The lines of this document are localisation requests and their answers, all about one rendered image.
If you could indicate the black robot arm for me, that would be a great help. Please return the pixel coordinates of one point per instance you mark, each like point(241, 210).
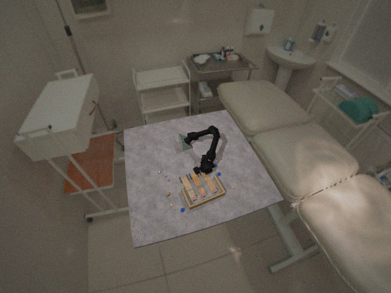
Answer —
point(211, 153)

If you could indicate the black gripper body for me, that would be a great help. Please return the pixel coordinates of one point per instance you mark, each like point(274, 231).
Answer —
point(197, 170)

